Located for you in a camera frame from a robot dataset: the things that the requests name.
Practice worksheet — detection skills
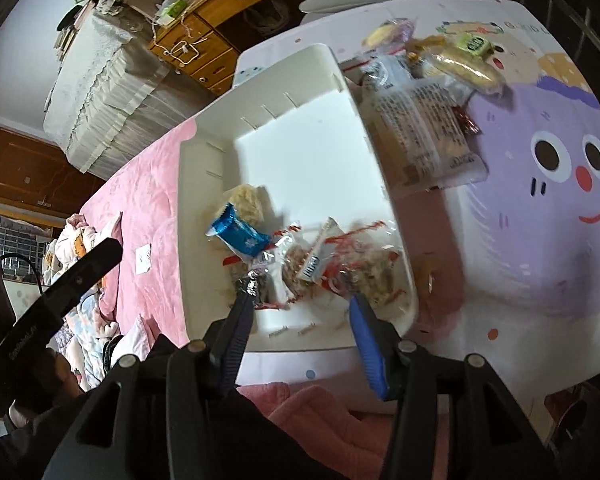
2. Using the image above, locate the dark brown snack packet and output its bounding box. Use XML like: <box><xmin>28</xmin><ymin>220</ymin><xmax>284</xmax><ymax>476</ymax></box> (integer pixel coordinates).
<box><xmin>452</xmin><ymin>106</ymin><xmax>481</xmax><ymax>136</ymax></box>

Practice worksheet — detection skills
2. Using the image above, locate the pink quilt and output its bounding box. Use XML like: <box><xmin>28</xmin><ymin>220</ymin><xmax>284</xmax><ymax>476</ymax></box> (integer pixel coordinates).
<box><xmin>81</xmin><ymin>117</ymin><xmax>196</xmax><ymax>347</ymax></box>

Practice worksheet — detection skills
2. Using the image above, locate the mixed nuts clear packet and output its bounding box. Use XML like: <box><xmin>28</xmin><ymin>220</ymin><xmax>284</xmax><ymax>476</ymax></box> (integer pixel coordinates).
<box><xmin>327</xmin><ymin>242</ymin><xmax>400</xmax><ymax>308</ymax></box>

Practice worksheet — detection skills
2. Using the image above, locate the white label snack packet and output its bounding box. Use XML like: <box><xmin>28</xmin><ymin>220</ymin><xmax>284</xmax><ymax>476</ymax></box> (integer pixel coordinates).
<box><xmin>223</xmin><ymin>254</ymin><xmax>296</xmax><ymax>310</ymax></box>

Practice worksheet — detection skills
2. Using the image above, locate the pale puffed cracker bag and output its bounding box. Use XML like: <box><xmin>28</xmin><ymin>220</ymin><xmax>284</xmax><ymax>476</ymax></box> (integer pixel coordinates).
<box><xmin>223</xmin><ymin>183</ymin><xmax>264</xmax><ymax>228</ymax></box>

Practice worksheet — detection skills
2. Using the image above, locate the wooden desk with drawers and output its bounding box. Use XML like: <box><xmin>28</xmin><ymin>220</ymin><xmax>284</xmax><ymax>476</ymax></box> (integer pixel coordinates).
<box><xmin>148</xmin><ymin>0</ymin><xmax>304</xmax><ymax>96</ymax></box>

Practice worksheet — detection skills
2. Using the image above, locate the large clear bread package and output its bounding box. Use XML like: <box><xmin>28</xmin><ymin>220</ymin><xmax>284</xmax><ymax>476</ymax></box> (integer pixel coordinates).
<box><xmin>361</xmin><ymin>77</ymin><xmax>488</xmax><ymax>194</ymax></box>

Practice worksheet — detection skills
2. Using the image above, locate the white plastic organizer tray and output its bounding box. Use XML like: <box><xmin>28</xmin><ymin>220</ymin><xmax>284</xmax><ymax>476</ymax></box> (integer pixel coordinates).
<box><xmin>178</xmin><ymin>44</ymin><xmax>402</xmax><ymax>339</ymax></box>

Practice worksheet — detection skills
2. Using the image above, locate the green tissue box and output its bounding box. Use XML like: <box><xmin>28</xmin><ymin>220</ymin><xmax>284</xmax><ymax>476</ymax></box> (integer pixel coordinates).
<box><xmin>158</xmin><ymin>0</ymin><xmax>187</xmax><ymax>23</ymax></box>

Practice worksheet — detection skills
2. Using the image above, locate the white lace covered piano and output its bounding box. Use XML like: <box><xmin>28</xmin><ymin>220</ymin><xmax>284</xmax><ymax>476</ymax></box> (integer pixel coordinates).
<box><xmin>43</xmin><ymin>11</ymin><xmax>214</xmax><ymax>180</ymax></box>

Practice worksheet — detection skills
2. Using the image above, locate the brown wooden door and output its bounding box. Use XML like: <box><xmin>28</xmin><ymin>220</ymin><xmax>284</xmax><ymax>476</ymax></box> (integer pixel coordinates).
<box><xmin>0</xmin><ymin>128</ymin><xmax>104</xmax><ymax>218</ymax></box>

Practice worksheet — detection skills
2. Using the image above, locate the red white cookie packet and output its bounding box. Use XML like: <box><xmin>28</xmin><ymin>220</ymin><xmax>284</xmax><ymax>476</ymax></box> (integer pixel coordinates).
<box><xmin>297</xmin><ymin>217</ymin><xmax>344</xmax><ymax>284</ymax></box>

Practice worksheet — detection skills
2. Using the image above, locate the red small snack packet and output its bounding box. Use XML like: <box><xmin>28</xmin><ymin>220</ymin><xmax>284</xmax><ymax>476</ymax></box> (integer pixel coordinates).
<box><xmin>234</xmin><ymin>271</ymin><xmax>268</xmax><ymax>306</ymax></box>

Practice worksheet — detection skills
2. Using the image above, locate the person left hand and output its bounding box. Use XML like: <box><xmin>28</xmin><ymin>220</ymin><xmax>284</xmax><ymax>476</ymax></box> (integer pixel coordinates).
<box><xmin>8</xmin><ymin>348</ymin><xmax>84</xmax><ymax>428</ymax></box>

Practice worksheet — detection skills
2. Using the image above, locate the yellow cake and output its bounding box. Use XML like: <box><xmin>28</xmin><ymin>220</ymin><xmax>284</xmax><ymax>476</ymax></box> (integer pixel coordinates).
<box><xmin>362</xmin><ymin>18</ymin><xmax>416</xmax><ymax>50</ymax></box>

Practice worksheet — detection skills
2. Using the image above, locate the blue white snack packet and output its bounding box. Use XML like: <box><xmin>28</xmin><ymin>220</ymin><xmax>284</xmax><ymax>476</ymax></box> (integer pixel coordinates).
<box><xmin>206</xmin><ymin>203</ymin><xmax>272</xmax><ymax>262</ymax></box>

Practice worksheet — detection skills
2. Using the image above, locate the green square candy packet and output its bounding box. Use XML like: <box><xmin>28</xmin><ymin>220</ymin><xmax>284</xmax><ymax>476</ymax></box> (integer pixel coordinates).
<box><xmin>455</xmin><ymin>34</ymin><xmax>492</xmax><ymax>58</ymax></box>

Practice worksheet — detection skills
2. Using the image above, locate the cartoon printed tablecloth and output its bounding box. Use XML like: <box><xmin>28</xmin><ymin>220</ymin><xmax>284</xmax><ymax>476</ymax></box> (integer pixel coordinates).
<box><xmin>235</xmin><ymin>0</ymin><xmax>600</xmax><ymax>401</ymax></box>

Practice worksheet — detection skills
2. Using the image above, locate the white charging cable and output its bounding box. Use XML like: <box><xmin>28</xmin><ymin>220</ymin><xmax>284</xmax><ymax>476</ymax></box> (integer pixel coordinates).
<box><xmin>151</xmin><ymin>12</ymin><xmax>211</xmax><ymax>66</ymax></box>

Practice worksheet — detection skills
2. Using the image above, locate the patterned crumpled blanket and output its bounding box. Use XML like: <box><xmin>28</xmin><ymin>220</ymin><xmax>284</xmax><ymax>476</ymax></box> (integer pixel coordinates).
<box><xmin>43</xmin><ymin>214</ymin><xmax>122</xmax><ymax>390</ymax></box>

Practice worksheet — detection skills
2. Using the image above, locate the long bread roll package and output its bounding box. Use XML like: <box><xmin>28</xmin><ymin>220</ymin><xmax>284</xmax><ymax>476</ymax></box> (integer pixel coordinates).
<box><xmin>422</xmin><ymin>46</ymin><xmax>505</xmax><ymax>96</ymax></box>

